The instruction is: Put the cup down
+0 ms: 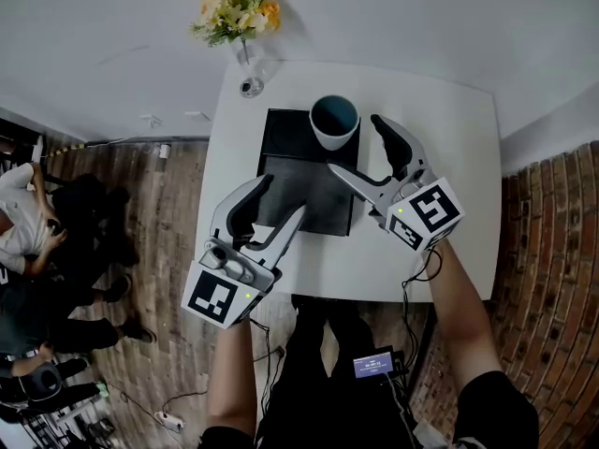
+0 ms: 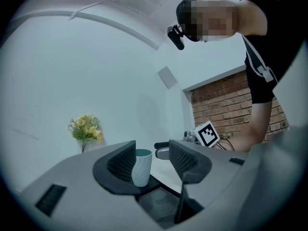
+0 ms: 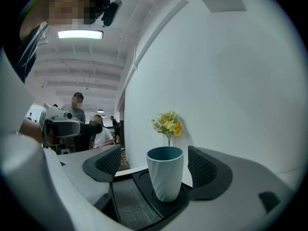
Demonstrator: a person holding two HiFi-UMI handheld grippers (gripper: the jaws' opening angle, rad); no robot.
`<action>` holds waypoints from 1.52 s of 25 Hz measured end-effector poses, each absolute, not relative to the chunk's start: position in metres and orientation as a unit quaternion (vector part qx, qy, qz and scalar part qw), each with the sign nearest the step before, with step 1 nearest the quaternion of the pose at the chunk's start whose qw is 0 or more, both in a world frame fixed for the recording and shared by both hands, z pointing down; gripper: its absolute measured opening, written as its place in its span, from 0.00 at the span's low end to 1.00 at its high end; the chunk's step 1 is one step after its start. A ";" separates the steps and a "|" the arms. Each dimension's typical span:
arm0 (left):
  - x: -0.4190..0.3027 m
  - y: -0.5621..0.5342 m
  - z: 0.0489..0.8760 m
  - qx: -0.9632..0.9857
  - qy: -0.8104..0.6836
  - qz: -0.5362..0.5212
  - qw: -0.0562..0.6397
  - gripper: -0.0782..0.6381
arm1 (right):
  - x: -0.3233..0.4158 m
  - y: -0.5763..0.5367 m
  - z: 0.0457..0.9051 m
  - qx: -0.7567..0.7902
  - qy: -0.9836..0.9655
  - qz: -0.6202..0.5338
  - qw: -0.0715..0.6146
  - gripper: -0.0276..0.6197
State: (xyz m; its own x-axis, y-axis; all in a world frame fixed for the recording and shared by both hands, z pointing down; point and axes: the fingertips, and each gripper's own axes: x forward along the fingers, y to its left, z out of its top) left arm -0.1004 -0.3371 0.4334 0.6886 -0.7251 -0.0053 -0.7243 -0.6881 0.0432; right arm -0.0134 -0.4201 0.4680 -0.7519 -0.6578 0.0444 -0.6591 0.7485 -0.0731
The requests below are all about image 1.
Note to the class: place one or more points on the person's left forearm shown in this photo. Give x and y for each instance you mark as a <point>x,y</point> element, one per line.
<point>234,381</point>

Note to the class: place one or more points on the white plug adapter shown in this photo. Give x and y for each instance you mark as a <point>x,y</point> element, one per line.
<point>164,150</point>

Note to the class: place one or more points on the person's right forearm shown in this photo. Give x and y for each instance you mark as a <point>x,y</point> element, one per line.
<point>461,321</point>

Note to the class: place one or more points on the black tray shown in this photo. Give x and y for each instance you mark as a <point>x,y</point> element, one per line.
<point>323,204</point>

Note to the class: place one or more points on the clear glass vase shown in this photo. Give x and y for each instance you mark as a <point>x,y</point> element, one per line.
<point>252,70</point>

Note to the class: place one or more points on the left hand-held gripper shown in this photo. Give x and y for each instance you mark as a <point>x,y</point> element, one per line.
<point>215,293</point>

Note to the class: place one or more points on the white power strip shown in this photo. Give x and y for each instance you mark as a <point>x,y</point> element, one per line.
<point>169,422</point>

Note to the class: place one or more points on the small screen device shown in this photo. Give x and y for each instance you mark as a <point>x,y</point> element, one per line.
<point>373,365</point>

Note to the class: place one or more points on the white wall socket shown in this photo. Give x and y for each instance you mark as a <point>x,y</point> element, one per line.
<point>150,121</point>

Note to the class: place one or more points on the person's black trousers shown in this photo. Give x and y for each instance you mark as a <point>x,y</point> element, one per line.
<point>318,391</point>

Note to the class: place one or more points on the person's black shirt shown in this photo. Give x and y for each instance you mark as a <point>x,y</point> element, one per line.
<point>501,414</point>

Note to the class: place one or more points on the white cup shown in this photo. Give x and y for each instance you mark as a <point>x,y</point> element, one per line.
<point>334,138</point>

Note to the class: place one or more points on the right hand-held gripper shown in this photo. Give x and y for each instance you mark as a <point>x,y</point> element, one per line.
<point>430,213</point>

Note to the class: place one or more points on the yellow flower bouquet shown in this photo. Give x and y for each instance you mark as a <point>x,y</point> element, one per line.
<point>238,10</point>

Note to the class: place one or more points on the black yellow striped tape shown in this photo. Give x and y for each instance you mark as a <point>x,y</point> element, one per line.
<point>68,149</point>

